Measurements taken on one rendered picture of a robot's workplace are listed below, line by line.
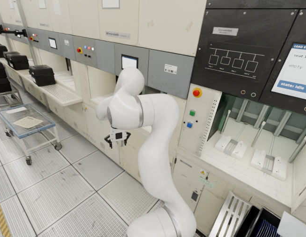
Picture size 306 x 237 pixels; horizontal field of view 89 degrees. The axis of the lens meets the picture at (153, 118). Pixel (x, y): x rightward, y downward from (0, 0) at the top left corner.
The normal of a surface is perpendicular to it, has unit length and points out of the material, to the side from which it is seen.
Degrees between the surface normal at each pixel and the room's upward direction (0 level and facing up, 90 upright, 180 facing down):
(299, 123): 90
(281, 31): 90
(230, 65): 90
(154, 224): 3
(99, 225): 0
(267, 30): 90
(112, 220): 0
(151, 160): 58
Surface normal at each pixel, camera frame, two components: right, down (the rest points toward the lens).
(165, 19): -0.64, 0.33
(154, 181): -0.11, 0.11
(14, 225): 0.08, -0.87
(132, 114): 0.40, 0.09
